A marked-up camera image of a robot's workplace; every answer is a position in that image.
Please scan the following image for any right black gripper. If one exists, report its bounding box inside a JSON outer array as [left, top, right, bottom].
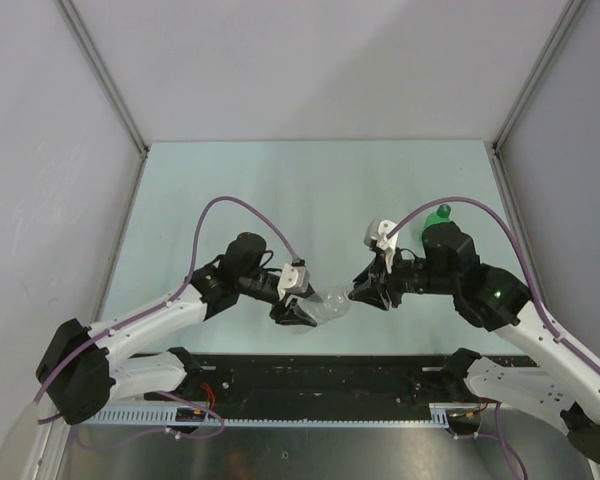
[[348, 244, 455, 311]]

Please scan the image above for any clear unlabelled plastic bottle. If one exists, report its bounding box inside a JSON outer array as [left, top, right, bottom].
[[289, 284, 351, 334]]

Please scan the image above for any green plastic bottle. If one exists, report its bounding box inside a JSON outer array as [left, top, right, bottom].
[[420, 205, 451, 242]]

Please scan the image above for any green bottle cap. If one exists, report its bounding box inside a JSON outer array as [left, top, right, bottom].
[[436, 204, 451, 219]]

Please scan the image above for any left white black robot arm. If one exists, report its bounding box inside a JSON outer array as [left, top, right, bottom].
[[36, 233, 316, 425]]

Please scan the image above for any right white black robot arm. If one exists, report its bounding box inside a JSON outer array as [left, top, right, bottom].
[[349, 220, 600, 465]]

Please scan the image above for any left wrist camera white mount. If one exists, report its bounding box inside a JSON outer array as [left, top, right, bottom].
[[277, 259, 314, 300]]

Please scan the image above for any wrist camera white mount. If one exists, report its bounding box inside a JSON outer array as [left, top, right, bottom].
[[277, 259, 314, 300], [363, 219, 398, 273]]

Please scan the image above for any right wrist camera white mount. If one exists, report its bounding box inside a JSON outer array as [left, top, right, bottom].
[[363, 219, 398, 273]]

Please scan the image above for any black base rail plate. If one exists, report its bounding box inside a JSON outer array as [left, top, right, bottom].
[[143, 345, 486, 420]]

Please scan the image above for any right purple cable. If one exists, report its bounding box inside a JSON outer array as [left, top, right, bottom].
[[384, 196, 600, 396]]

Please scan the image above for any purple cable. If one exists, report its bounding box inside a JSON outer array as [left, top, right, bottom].
[[29, 196, 301, 426], [384, 196, 600, 396]]

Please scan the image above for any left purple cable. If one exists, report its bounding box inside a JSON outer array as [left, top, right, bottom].
[[29, 196, 301, 426]]

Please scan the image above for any grey slotted cable duct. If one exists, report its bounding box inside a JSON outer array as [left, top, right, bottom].
[[69, 403, 451, 426]]

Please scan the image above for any right aluminium frame post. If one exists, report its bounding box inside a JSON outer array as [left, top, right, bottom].
[[491, 0, 586, 151]]

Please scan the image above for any aluminium frame post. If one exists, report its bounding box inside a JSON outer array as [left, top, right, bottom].
[[54, 0, 149, 154], [491, 0, 586, 151]]

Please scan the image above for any left aluminium frame post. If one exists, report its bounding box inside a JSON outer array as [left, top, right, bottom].
[[54, 0, 149, 154]]

